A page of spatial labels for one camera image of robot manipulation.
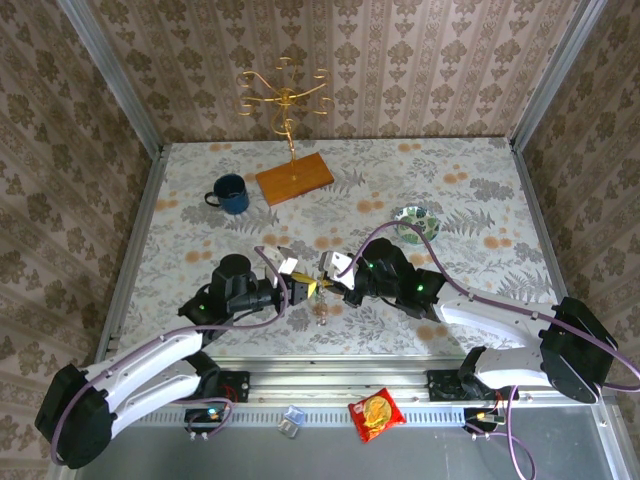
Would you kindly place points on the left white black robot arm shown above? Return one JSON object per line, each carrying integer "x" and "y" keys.
{"x": 150, "y": 355}

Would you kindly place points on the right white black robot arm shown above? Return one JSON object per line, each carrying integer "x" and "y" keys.
{"x": 490, "y": 315}

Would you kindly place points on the green leaf pattern bowl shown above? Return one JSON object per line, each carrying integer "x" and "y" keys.
{"x": 422, "y": 220}

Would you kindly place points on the dark blue enamel mug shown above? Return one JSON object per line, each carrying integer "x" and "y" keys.
{"x": 232, "y": 200}

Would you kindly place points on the floral table cover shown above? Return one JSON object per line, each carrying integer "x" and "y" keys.
{"x": 400, "y": 165}

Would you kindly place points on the red snack packet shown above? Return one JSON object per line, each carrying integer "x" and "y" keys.
{"x": 375, "y": 415}

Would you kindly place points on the small black controller board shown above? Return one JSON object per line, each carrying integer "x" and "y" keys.
{"x": 480, "y": 416}
{"x": 207, "y": 416}

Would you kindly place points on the small clear plastic box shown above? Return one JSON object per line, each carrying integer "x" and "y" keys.
{"x": 291, "y": 420}

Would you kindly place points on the grey metal panel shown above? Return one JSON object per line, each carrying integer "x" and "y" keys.
{"x": 250, "y": 460}

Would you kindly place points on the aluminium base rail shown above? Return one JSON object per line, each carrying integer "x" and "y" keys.
{"x": 330, "y": 385}

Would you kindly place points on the aluminium table side rail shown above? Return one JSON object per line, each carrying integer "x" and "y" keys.
{"x": 131, "y": 250}
{"x": 532, "y": 200}

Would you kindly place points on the aluminium frame post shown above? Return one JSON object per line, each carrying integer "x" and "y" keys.
{"x": 557, "y": 75}
{"x": 112, "y": 75}

